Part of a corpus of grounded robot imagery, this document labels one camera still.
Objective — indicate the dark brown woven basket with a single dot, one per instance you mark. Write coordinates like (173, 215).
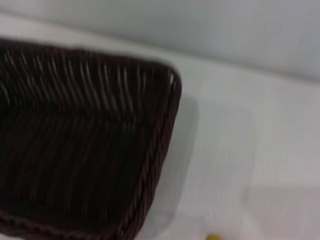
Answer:
(75, 140)

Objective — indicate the yellow banana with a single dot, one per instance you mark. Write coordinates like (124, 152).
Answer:
(214, 237)

